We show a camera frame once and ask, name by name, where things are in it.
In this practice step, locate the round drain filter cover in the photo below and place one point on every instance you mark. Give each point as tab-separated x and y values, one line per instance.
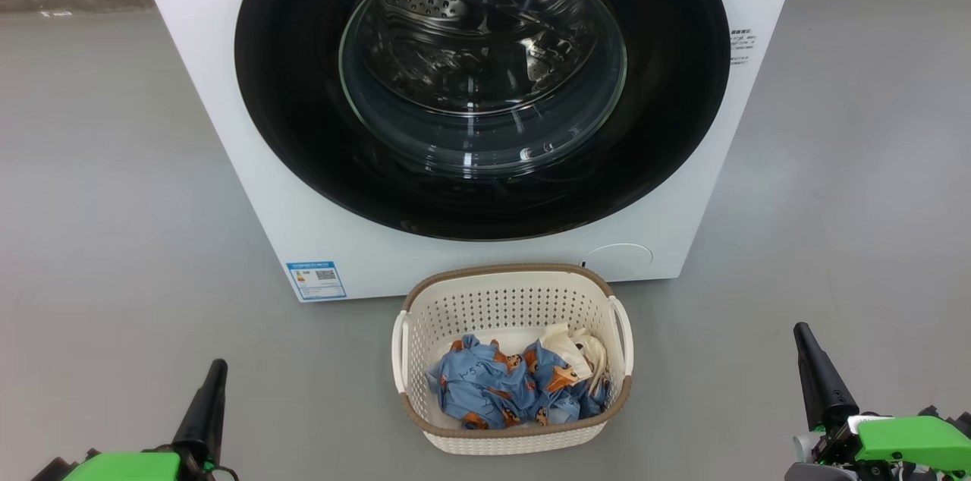
618	259

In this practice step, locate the black round glass washer door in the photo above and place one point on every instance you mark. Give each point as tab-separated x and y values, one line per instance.
288	86

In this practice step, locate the white front-load washing machine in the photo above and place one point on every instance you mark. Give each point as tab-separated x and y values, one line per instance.
197	86

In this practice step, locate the blue fox print garment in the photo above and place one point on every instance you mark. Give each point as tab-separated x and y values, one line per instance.
474	386

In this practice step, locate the cream perforated laundry basket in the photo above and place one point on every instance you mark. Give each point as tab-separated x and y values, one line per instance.
485	299

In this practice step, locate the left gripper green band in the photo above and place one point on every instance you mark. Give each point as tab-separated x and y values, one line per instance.
121	467

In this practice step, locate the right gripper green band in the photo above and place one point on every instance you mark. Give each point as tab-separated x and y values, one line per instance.
910	439

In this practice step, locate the cream and blue garment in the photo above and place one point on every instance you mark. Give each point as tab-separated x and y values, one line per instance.
565	352

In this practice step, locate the blue energy label sticker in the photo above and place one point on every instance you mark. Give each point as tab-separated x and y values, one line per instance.
317	280

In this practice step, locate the black text label sticker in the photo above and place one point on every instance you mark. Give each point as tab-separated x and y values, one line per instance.
743	47

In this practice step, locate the washing machine drum interior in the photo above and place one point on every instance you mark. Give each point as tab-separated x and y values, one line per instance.
485	33

